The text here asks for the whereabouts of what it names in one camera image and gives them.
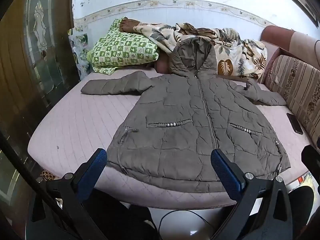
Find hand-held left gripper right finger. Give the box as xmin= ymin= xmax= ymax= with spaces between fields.
xmin=211 ymin=148 xmax=293 ymax=240

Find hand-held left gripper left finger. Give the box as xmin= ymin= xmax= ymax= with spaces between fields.
xmin=26 ymin=148 xmax=108 ymax=240

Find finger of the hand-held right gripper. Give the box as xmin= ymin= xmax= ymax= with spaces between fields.
xmin=301 ymin=145 xmax=320 ymax=173

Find grey quilted hooded jacket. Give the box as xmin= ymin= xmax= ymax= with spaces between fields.
xmin=80 ymin=37 xmax=291 ymax=193

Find black phone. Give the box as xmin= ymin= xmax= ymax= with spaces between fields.
xmin=286 ymin=113 xmax=304 ymax=134

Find person's dark trousers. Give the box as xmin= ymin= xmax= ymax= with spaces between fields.
xmin=82 ymin=189 xmax=157 ymax=240

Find pink quilted bed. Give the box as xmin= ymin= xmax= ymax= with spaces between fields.
xmin=27 ymin=67 xmax=313 ymax=210

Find striped brown sofa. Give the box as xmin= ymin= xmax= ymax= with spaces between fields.
xmin=257 ymin=25 xmax=320 ymax=153

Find leaf print blanket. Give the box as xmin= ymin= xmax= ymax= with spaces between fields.
xmin=119 ymin=17 xmax=268 ymax=79

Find brown pillow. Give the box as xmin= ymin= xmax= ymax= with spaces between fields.
xmin=150 ymin=52 xmax=173 ymax=74

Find green checked pillow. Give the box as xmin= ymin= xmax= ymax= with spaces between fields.
xmin=86 ymin=17 xmax=160 ymax=75

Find wooden door with glass panel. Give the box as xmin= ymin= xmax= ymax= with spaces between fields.
xmin=0 ymin=0 xmax=80 ymax=175

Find black cable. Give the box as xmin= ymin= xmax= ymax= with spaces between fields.
xmin=159 ymin=209 xmax=213 ymax=240

